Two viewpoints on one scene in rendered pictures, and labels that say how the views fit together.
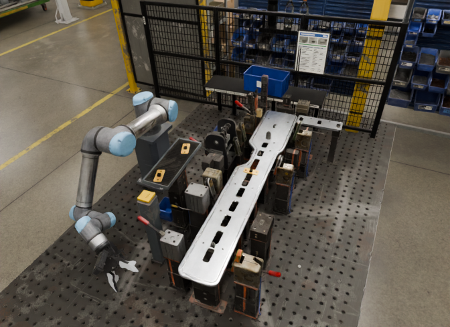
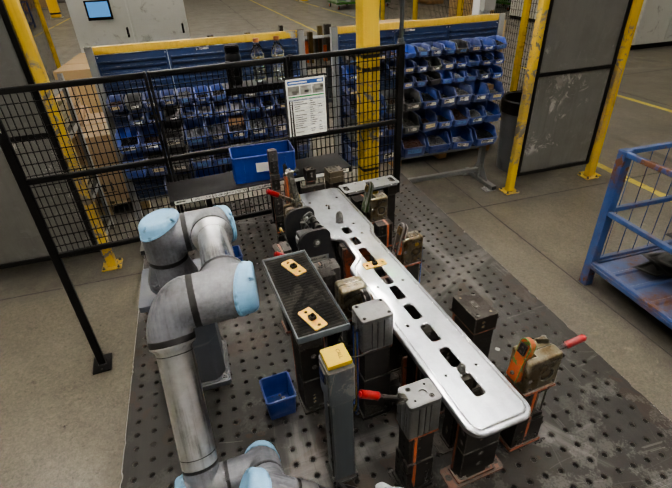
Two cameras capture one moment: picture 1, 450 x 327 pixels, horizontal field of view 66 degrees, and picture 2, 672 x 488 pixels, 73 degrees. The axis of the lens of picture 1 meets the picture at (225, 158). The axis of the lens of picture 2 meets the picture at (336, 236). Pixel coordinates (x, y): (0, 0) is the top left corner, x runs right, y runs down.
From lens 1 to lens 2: 1.07 m
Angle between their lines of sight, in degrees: 36
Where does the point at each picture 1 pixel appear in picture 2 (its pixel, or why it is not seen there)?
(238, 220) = (441, 322)
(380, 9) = (371, 33)
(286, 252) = not seen: hidden behind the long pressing
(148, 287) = not seen: outside the picture
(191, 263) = (471, 410)
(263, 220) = (472, 300)
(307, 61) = (304, 119)
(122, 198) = (170, 437)
